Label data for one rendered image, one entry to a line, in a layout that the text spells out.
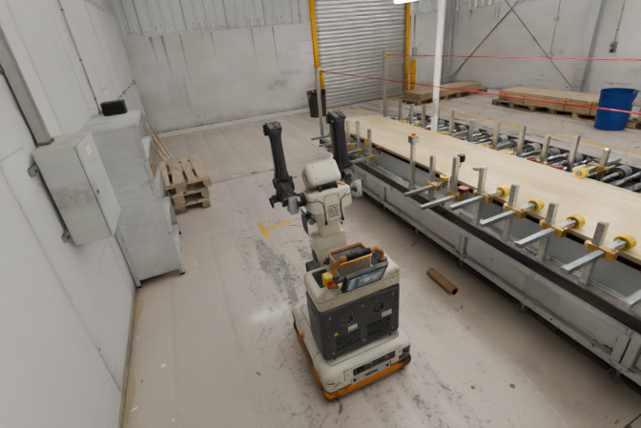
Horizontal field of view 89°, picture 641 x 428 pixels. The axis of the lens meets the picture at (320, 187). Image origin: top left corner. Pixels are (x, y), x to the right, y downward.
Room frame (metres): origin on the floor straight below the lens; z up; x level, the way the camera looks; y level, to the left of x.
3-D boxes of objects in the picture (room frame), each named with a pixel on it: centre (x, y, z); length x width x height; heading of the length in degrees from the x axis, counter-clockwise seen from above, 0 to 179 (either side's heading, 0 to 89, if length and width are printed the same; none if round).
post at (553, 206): (1.61, -1.33, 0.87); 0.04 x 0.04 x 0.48; 22
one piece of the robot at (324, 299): (1.58, -0.13, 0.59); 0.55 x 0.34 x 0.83; 110
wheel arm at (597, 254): (1.32, -1.38, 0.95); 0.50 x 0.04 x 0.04; 112
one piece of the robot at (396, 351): (1.37, -0.23, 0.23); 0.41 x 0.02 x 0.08; 110
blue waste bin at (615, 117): (5.97, -5.64, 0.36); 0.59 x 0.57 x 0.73; 112
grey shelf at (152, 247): (3.05, 1.83, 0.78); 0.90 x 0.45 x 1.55; 22
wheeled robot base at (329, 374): (1.67, -0.09, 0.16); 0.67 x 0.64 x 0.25; 20
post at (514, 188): (1.85, -1.24, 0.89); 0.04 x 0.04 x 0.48; 22
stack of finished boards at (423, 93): (10.31, -4.07, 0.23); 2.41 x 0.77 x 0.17; 113
